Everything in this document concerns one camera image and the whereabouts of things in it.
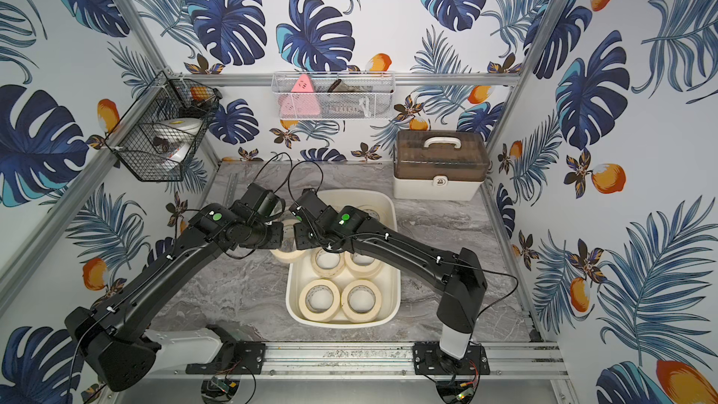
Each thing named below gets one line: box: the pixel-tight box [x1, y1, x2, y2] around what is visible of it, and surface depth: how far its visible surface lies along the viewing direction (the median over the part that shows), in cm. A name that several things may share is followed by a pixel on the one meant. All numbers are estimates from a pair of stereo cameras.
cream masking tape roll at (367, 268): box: [344, 250, 383, 274], surface depth 87 cm
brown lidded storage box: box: [392, 129, 490, 202], surface depth 99 cm
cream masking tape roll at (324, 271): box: [310, 246, 345, 278], surface depth 90 cm
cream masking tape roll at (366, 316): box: [341, 278, 383, 323], surface depth 79 cm
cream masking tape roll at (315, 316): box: [298, 278, 342, 323], surface depth 79 cm
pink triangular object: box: [278, 73, 321, 118], surface depth 92 cm
